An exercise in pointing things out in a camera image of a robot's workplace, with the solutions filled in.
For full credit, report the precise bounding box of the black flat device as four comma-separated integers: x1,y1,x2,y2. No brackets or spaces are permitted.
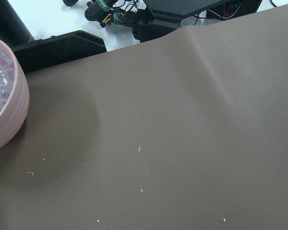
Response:
12,30,107,73

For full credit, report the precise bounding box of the black angular equipment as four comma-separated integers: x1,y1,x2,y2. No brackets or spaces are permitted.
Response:
132,0,262,42

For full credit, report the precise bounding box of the pink ice bowl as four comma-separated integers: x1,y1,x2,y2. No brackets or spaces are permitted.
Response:
0,40,29,148

